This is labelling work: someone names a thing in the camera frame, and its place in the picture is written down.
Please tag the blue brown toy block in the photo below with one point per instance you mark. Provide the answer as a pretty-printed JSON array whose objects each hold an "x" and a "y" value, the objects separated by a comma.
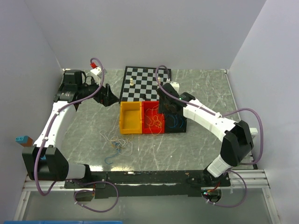
[{"x": 25, "y": 141}]

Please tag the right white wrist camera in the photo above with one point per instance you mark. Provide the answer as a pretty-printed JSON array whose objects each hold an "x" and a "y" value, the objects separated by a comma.
[{"x": 175, "y": 85}]

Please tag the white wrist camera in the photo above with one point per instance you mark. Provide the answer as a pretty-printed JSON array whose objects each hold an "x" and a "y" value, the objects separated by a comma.
[
  {"x": 175, "y": 85},
  {"x": 97, "y": 70}
]

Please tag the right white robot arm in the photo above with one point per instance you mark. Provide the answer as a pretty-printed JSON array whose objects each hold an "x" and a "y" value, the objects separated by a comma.
[{"x": 235, "y": 137}]

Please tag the white chess rook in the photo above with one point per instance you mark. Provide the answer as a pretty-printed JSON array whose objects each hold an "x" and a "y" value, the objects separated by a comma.
[{"x": 131, "y": 82}]

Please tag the yellow plastic bin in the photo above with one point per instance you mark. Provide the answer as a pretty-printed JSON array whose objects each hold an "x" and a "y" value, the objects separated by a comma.
[{"x": 130, "y": 117}]

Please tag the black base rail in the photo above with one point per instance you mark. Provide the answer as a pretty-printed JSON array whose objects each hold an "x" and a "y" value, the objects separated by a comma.
[{"x": 149, "y": 183}]

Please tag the black plastic bin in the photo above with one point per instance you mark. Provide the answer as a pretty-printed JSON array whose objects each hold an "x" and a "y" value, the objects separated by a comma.
[{"x": 175, "y": 123}]

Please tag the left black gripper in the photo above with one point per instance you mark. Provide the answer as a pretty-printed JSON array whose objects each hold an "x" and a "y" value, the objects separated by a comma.
[{"x": 105, "y": 96}]

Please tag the white tilted stand device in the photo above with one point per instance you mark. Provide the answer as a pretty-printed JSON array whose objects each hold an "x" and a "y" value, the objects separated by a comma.
[{"x": 255, "y": 137}]

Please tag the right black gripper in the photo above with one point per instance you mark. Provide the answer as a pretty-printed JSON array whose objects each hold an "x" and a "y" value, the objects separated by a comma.
[{"x": 161, "y": 108}]

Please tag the red plastic bin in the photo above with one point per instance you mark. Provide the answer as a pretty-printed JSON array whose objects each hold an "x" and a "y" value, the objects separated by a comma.
[{"x": 152, "y": 121}]

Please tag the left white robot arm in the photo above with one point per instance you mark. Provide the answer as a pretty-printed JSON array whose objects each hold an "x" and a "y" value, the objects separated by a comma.
[{"x": 66, "y": 102}]

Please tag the black white chessboard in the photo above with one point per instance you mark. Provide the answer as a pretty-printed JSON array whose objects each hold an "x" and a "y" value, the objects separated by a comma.
[{"x": 144, "y": 83}]

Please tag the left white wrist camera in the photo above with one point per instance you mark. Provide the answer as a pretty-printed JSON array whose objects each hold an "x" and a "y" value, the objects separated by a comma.
[{"x": 97, "y": 70}]

